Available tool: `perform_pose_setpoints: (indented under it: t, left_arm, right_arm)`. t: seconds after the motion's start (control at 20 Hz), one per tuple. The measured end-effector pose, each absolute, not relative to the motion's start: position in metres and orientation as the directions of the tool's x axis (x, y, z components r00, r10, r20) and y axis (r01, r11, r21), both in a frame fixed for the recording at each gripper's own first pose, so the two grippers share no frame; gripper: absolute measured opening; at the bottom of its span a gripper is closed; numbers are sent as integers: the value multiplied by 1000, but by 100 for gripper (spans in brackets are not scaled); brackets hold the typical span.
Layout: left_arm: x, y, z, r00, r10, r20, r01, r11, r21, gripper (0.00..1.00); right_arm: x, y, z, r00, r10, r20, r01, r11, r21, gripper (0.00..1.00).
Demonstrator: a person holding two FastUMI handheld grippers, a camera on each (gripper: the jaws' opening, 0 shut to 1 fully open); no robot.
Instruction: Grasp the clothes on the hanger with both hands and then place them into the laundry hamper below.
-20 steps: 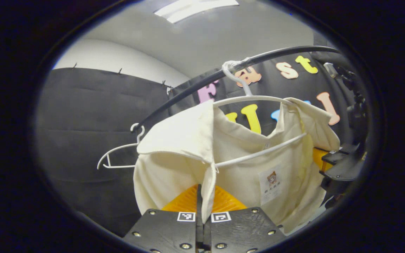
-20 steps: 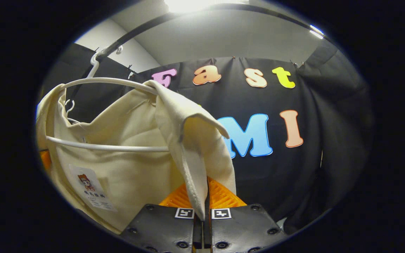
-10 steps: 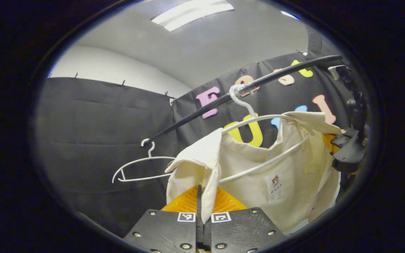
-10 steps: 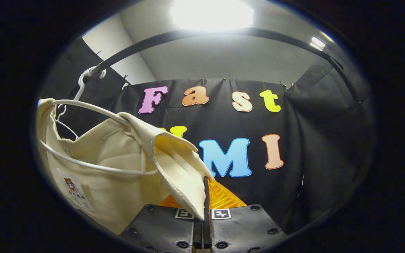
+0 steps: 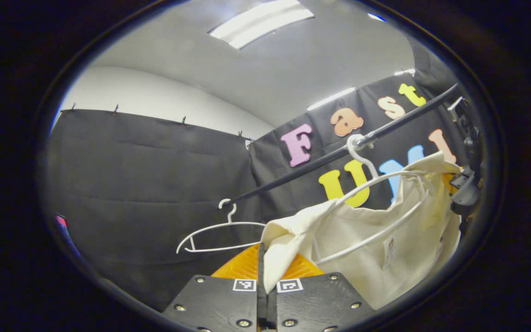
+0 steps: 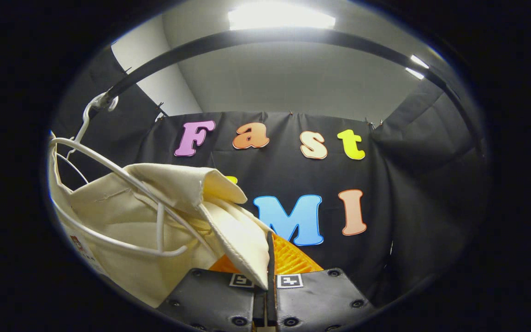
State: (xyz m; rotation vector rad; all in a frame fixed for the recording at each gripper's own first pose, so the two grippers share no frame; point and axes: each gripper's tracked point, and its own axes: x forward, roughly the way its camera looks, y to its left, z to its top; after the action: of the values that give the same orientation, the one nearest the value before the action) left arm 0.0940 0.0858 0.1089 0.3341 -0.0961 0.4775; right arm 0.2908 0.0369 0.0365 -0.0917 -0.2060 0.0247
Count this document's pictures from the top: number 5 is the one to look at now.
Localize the white plastic hanger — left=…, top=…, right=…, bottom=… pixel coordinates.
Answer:
left=314, top=134, right=432, bottom=266
left=176, top=198, right=266, bottom=255

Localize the large ceiling light panel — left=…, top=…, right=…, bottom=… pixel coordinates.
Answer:
left=208, top=0, right=315, bottom=50

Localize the black clothes rack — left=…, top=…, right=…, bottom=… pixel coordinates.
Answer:
left=231, top=83, right=462, bottom=203

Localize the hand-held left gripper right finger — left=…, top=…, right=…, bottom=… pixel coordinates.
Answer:
left=266, top=253, right=377, bottom=332

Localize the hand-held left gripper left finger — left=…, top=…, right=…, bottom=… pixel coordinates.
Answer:
left=162, top=243, right=267, bottom=332

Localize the pink and blue object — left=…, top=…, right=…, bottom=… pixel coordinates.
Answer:
left=55, top=214, right=82, bottom=259

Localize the cream collared shirt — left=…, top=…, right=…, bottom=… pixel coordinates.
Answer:
left=260, top=151, right=462, bottom=310

